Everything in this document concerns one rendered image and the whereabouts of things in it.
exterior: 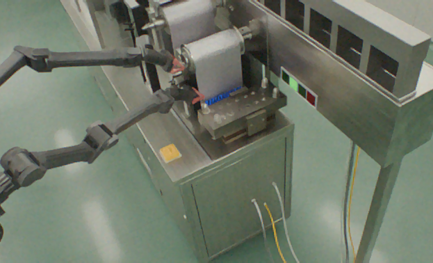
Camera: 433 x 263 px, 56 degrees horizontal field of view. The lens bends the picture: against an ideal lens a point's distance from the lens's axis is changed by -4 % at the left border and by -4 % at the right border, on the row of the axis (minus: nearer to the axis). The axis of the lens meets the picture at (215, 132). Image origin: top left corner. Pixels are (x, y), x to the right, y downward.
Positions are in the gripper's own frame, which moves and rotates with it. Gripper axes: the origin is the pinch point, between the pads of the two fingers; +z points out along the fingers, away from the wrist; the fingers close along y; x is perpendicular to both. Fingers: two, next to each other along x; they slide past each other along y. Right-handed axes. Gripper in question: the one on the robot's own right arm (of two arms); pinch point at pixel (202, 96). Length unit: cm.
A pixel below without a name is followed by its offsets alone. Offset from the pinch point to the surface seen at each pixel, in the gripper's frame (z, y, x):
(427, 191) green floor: 163, 56, -28
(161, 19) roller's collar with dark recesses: -17.7, -28.7, 24.2
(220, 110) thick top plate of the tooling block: 4.7, 10.3, -0.9
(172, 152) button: -14.1, 11.8, -24.1
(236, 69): 12.9, 0.3, 16.0
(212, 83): 2.1, 0.3, 7.7
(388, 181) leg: 50, 77, 8
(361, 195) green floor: 130, 33, -47
